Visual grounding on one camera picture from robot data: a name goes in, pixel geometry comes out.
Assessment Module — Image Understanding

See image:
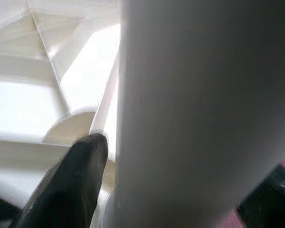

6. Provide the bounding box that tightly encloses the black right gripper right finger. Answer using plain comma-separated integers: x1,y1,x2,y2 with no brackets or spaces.
235,163,285,228

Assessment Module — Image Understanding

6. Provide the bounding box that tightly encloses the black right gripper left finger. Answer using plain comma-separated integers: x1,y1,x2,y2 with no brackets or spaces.
13,133,109,228

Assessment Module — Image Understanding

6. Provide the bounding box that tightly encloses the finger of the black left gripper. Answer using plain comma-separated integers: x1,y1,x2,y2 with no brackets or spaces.
0,193,24,228

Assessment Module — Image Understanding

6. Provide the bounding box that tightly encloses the white plastic table top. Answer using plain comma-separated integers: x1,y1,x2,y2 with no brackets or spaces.
0,0,124,228

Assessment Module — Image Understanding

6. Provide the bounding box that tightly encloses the white plastic table leg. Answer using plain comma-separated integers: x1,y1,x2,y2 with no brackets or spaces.
103,0,285,228

